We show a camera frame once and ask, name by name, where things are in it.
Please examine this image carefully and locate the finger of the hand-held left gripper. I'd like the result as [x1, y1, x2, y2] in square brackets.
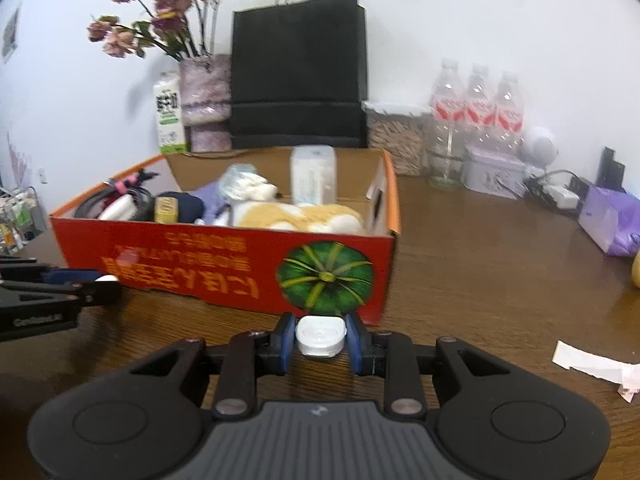
[0, 255, 103, 285]
[0, 280, 122, 308]

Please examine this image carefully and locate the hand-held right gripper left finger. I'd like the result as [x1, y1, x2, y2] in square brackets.
[127, 311, 297, 420]

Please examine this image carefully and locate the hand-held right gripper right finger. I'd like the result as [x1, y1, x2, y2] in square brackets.
[344, 311, 513, 420]

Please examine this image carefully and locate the small white plastic case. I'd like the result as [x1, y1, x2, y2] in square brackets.
[294, 316, 347, 359]

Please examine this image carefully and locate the black cable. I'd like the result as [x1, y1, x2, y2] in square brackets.
[75, 170, 156, 221]

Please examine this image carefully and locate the red orange cardboard box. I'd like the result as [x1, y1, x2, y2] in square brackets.
[48, 147, 402, 326]

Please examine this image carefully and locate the white yellow alpaca plush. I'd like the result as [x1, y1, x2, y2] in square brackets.
[227, 175, 365, 235]

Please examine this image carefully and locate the navy blue case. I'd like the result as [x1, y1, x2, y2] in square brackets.
[159, 191, 206, 224]

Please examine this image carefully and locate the purple linen pouch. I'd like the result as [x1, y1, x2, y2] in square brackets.
[192, 180, 236, 226]

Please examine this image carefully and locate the clear cotton swab container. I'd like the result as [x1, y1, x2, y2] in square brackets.
[290, 145, 337, 206]

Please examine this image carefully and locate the white power adapter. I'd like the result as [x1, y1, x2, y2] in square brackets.
[97, 195, 138, 222]

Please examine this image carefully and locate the clear crumpled plastic wrap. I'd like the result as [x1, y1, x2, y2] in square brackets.
[218, 162, 258, 206]

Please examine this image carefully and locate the white green milk carton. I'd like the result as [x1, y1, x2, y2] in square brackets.
[152, 71, 188, 156]

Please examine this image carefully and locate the clear glass cup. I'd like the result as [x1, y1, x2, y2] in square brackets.
[427, 127, 468, 191]

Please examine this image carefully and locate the clear seed container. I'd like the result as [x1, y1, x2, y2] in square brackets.
[361, 100, 432, 177]

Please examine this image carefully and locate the white patterned tin box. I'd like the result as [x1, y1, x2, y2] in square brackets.
[461, 142, 531, 200]

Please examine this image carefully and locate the purple marbled vase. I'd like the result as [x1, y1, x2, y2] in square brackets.
[179, 54, 233, 153]

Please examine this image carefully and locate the white paper receipt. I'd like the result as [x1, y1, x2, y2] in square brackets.
[552, 340, 640, 403]

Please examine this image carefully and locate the red label water bottle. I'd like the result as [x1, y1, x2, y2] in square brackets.
[492, 71, 526, 156]
[430, 59, 468, 151]
[465, 64, 496, 148]

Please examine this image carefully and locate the white round speaker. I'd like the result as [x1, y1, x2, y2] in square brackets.
[517, 126, 558, 168]

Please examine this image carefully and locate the black paper bag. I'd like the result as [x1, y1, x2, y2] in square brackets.
[230, 0, 370, 151]

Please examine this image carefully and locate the purple tissue pack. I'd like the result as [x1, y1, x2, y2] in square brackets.
[577, 185, 640, 258]

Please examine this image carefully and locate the black upright device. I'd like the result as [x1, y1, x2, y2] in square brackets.
[597, 146, 626, 192]

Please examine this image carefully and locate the wire rack of toiletries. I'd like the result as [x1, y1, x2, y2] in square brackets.
[0, 187, 51, 256]

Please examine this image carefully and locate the pink wall decoration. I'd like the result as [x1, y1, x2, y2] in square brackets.
[6, 132, 33, 186]

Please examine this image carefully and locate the wall picture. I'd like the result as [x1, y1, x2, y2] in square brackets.
[1, 7, 23, 63]

